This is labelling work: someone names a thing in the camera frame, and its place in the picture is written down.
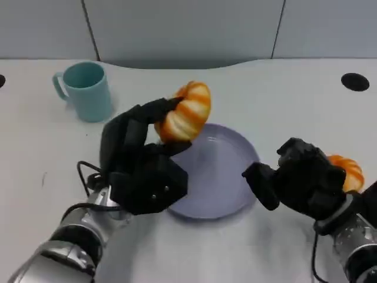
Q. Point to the black table grommet hole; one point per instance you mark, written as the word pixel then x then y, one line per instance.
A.
pixel 355 82
pixel 1 81

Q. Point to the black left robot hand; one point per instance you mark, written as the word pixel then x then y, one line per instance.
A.
pixel 132 165

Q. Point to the orange and white bread roll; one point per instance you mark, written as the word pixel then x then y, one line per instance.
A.
pixel 188 115
pixel 352 174

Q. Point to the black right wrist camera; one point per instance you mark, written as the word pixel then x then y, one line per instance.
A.
pixel 370 203

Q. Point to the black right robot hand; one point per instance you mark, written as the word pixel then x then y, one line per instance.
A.
pixel 306 177

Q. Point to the lilac plate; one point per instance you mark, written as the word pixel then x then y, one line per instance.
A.
pixel 218 177

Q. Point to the pale green mug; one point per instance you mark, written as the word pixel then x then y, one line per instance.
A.
pixel 91 100

